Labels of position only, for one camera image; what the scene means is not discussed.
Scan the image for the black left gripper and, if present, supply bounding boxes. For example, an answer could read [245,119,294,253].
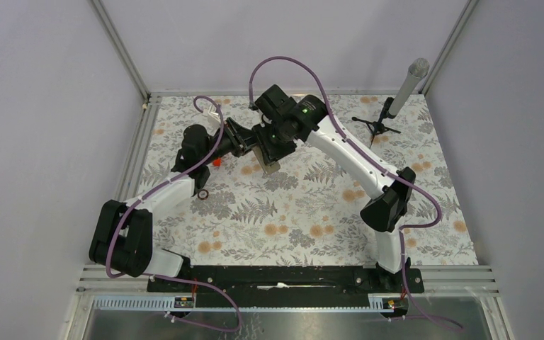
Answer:
[201,118,258,166]

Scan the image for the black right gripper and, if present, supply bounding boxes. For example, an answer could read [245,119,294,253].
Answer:
[251,118,297,166]

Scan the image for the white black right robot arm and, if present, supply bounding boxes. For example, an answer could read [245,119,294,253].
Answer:
[250,85,416,292]

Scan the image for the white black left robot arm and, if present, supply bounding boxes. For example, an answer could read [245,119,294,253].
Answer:
[89,118,258,291]

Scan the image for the poker chip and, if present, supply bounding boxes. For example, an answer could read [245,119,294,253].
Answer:
[197,189,209,200]

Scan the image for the black mini tripod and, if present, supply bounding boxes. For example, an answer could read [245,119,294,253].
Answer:
[351,97,402,145]

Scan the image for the grey microphone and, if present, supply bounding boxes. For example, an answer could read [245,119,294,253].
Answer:
[387,57,430,119]

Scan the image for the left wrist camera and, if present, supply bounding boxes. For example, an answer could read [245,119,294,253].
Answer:
[203,105,224,126]

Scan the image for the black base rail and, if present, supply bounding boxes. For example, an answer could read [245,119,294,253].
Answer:
[147,265,425,308]

